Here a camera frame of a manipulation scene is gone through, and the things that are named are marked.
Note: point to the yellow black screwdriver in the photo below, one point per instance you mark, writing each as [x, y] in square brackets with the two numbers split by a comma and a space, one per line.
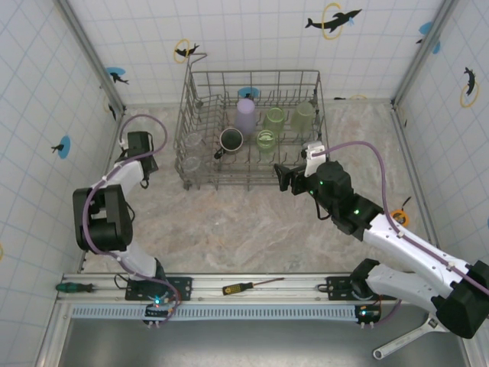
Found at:
[233, 289]

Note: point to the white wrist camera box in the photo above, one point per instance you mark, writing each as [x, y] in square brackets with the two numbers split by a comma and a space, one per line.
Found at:
[123, 143]
[315, 149]

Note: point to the frosted pale green cup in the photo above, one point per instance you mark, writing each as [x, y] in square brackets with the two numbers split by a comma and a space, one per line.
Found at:
[303, 116]

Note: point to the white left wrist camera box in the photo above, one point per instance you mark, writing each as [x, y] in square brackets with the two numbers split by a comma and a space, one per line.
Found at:
[123, 143]

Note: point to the lilac plastic cup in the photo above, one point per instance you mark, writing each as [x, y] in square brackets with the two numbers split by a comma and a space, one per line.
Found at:
[245, 114]

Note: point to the yellow tape measure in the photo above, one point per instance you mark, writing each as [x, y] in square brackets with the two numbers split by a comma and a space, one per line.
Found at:
[401, 216]

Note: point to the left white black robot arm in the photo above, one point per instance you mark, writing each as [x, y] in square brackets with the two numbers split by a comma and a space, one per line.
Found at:
[126, 174]

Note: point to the short green plastic cup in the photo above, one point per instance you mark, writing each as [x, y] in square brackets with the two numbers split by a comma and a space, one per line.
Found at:
[274, 120]

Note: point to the black fish blue oval sticker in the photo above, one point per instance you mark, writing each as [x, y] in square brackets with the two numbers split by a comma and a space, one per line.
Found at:
[63, 147]

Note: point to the wide clear glass cup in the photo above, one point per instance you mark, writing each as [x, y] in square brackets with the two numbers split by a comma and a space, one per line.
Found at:
[192, 139]

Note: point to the blue patch wall sticker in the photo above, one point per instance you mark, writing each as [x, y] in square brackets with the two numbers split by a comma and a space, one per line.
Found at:
[427, 28]

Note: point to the shark on blue oval sticker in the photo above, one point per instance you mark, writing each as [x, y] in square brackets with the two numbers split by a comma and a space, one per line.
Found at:
[114, 74]

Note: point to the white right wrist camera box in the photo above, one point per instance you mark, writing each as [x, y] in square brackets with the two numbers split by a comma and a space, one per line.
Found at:
[315, 149]

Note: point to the black mug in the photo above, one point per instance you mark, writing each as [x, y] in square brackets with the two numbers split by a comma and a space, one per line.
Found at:
[231, 139]

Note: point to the tall green plastic cup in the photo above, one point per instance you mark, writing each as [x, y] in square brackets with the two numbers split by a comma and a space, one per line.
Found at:
[266, 142]

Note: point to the silver adjustable wrench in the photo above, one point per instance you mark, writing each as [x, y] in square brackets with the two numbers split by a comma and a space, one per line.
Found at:
[401, 340]

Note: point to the aluminium frame post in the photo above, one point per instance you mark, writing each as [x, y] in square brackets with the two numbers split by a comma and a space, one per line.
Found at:
[424, 53]
[91, 53]

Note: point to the aluminium mounting rail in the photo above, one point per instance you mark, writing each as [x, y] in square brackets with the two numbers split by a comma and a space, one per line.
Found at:
[267, 295]

